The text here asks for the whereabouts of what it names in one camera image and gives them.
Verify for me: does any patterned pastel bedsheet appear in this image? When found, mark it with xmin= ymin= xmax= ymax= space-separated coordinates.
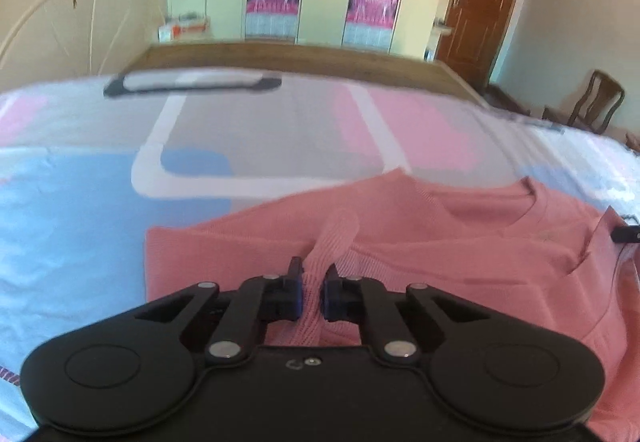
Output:
xmin=0 ymin=67 xmax=640 ymax=442

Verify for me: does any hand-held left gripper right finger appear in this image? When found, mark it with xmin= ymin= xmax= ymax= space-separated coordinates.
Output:
xmin=320 ymin=264 xmax=494 ymax=366

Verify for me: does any pink long-sleeved sweater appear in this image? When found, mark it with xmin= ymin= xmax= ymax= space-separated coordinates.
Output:
xmin=144 ymin=169 xmax=640 ymax=442

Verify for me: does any dark wooden chair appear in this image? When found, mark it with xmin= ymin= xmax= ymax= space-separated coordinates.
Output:
xmin=544 ymin=69 xmax=627 ymax=136

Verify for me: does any red and white box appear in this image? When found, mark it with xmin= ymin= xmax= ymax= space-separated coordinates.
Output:
xmin=158 ymin=16 xmax=209 ymax=43

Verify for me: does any wooden bed footboard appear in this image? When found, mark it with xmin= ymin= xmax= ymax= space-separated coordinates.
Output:
xmin=119 ymin=41 xmax=483 ymax=104

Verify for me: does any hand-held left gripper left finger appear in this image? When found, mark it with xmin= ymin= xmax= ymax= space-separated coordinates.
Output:
xmin=134 ymin=255 xmax=306 ymax=366

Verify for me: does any cream arched headboard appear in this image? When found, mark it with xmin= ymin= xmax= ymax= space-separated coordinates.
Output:
xmin=0 ymin=0 xmax=168 ymax=79

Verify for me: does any brown wooden door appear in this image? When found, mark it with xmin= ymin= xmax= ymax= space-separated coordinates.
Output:
xmin=434 ymin=0 xmax=532 ymax=90

